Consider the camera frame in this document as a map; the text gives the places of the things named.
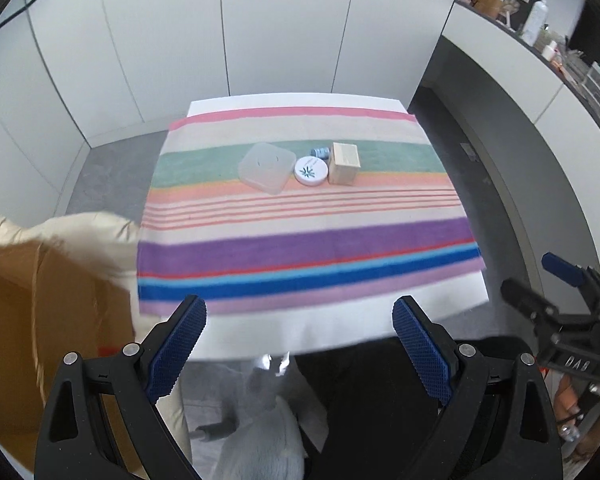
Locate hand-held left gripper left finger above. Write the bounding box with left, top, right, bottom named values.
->
left=34, top=294, right=207, bottom=480

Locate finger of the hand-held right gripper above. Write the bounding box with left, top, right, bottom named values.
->
left=541, top=252, right=600, bottom=311
left=500, top=278, right=563, bottom=331

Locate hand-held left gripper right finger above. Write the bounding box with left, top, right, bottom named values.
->
left=391, top=295, right=565, bottom=480

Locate brown cardboard box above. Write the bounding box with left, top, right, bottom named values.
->
left=0, top=240, right=153, bottom=480

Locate person's right hand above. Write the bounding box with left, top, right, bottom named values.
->
left=552, top=376, right=600, bottom=466

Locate grey chair base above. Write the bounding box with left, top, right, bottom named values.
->
left=195, top=351, right=295, bottom=443

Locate white fluffy cloth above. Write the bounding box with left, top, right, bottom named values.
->
left=219, top=392, right=307, bottom=480

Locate cardboard box with cream cloth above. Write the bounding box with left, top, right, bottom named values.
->
left=0, top=200, right=192, bottom=480

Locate striped colourful cloth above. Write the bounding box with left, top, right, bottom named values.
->
left=136, top=106, right=486, bottom=317

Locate clear square plastic container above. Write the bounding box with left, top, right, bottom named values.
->
left=238, top=142, right=297, bottom=195

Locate light wooden box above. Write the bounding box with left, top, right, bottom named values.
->
left=327, top=142, right=362, bottom=187

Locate white round tin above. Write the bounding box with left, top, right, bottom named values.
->
left=294, top=156, right=329, bottom=187

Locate tall white bottle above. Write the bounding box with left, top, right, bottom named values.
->
left=522, top=0, right=551, bottom=47

